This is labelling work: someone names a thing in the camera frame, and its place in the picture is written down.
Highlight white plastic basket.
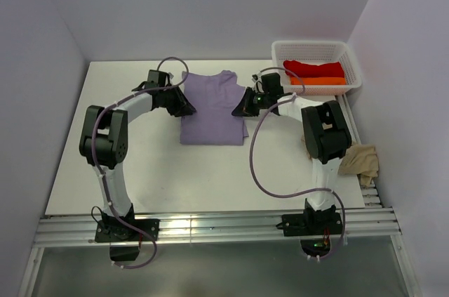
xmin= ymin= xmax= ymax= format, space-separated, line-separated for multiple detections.
xmin=272 ymin=40 xmax=362 ymax=95

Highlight rolled orange t shirt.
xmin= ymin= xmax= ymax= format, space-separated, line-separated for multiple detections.
xmin=289 ymin=76 xmax=347 ymax=86

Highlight aluminium frame rails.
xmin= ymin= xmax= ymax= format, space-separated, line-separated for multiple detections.
xmin=17 ymin=58 xmax=422 ymax=297

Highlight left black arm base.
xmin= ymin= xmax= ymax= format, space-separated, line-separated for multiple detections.
xmin=91 ymin=206 xmax=160 ymax=265

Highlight rolled red t shirt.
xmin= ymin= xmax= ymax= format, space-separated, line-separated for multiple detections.
xmin=283 ymin=60 xmax=345 ymax=78

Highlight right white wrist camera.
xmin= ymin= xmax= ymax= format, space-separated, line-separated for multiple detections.
xmin=252 ymin=72 xmax=262 ymax=82

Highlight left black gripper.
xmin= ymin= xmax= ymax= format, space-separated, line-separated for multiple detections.
xmin=160 ymin=85 xmax=196 ymax=118

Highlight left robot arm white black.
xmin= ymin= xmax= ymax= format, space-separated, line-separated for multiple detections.
xmin=79 ymin=70 xmax=196 ymax=240

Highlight lilac t shirt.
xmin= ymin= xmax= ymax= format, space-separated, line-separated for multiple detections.
xmin=180 ymin=70 xmax=248 ymax=146

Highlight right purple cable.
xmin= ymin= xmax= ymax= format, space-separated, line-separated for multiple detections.
xmin=248 ymin=67 xmax=347 ymax=259

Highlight beige t shirt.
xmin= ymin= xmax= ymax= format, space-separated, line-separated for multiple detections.
xmin=301 ymin=135 xmax=380 ymax=187

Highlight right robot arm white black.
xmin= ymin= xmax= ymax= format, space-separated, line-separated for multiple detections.
xmin=232 ymin=67 xmax=351 ymax=234

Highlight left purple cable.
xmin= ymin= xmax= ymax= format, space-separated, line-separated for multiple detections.
xmin=91 ymin=56 xmax=190 ymax=270

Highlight purple cable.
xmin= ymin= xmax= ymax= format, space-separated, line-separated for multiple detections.
xmin=91 ymin=56 xmax=190 ymax=270
xmin=248 ymin=67 xmax=347 ymax=259

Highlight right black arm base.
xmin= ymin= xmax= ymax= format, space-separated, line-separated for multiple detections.
xmin=276 ymin=213 xmax=343 ymax=238

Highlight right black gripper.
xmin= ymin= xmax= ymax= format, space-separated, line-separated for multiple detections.
xmin=232 ymin=86 xmax=270 ymax=117

